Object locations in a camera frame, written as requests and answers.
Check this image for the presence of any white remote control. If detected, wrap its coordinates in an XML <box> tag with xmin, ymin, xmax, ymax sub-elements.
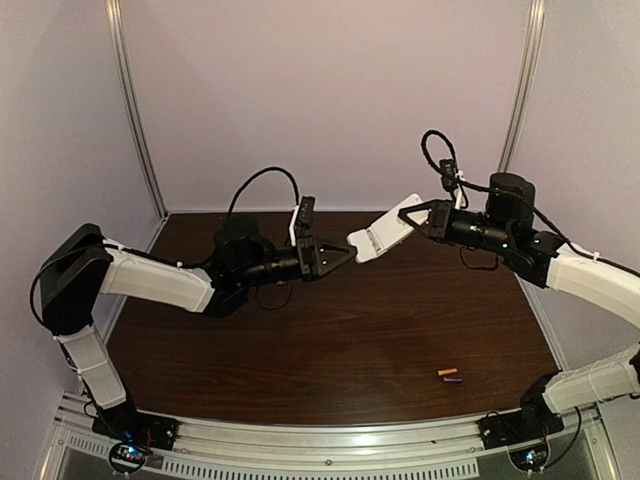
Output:
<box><xmin>366</xmin><ymin>193</ymin><xmax>423</xmax><ymax>258</ymax></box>

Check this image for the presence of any orange AAA battery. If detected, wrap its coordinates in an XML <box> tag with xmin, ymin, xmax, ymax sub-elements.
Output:
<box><xmin>437</xmin><ymin>368</ymin><xmax>458</xmax><ymax>377</ymax></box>

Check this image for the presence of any white battery cover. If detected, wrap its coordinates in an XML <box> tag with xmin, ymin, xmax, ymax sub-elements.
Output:
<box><xmin>347</xmin><ymin>229</ymin><xmax>377</xmax><ymax>264</ymax></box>

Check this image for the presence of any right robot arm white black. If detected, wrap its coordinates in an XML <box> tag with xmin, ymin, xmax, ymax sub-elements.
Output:
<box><xmin>398</xmin><ymin>173</ymin><xmax>639</xmax><ymax>424</ymax></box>

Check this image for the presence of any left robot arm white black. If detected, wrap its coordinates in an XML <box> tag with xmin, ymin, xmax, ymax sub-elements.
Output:
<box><xmin>37</xmin><ymin>214</ymin><xmax>357</xmax><ymax>410</ymax></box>

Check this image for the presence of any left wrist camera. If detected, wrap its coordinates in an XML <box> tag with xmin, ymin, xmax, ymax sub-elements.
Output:
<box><xmin>288</xmin><ymin>196</ymin><xmax>316</xmax><ymax>246</ymax></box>

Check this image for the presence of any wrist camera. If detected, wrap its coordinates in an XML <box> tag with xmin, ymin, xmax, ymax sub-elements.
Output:
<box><xmin>288</xmin><ymin>196</ymin><xmax>316</xmax><ymax>246</ymax></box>
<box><xmin>439</xmin><ymin>158</ymin><xmax>468</xmax><ymax>210</ymax></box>

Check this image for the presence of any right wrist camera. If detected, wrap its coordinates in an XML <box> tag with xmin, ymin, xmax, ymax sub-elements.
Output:
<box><xmin>439</xmin><ymin>158</ymin><xmax>468</xmax><ymax>210</ymax></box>

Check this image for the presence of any left black camera cable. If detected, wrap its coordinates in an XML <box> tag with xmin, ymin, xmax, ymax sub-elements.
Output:
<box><xmin>223</xmin><ymin>167</ymin><xmax>301</xmax><ymax>236</ymax></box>

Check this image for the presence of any black camera cable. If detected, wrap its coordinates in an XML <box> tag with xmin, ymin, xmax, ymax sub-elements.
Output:
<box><xmin>223</xmin><ymin>167</ymin><xmax>301</xmax><ymax>236</ymax></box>
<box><xmin>419</xmin><ymin>129</ymin><xmax>491</xmax><ymax>194</ymax></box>

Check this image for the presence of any right black camera cable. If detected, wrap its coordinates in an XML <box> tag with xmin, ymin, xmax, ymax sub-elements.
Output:
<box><xmin>419</xmin><ymin>129</ymin><xmax>491</xmax><ymax>194</ymax></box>

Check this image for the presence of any right aluminium corner post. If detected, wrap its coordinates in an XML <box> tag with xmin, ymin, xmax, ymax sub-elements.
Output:
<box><xmin>497</xmin><ymin>0</ymin><xmax>546</xmax><ymax>173</ymax></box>

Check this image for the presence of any aluminium corner post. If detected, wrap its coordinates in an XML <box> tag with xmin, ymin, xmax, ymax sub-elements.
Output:
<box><xmin>103</xmin><ymin>0</ymin><xmax>167</xmax><ymax>215</ymax></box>
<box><xmin>497</xmin><ymin>0</ymin><xmax>546</xmax><ymax>173</ymax></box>

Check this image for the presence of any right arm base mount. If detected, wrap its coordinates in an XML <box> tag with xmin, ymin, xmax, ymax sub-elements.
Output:
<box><xmin>477</xmin><ymin>386</ymin><xmax>564</xmax><ymax>474</ymax></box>

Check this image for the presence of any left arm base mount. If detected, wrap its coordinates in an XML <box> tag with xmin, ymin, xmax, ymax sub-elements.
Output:
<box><xmin>84</xmin><ymin>399</ymin><xmax>179</xmax><ymax>478</ymax></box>

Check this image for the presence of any front aluminium rail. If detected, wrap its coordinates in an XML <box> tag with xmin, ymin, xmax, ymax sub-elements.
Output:
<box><xmin>49</xmin><ymin>394</ymin><xmax>606</xmax><ymax>480</ymax></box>

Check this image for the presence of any left aluminium corner post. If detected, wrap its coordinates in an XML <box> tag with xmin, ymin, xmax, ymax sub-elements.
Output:
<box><xmin>103</xmin><ymin>0</ymin><xmax>167</xmax><ymax>215</ymax></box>

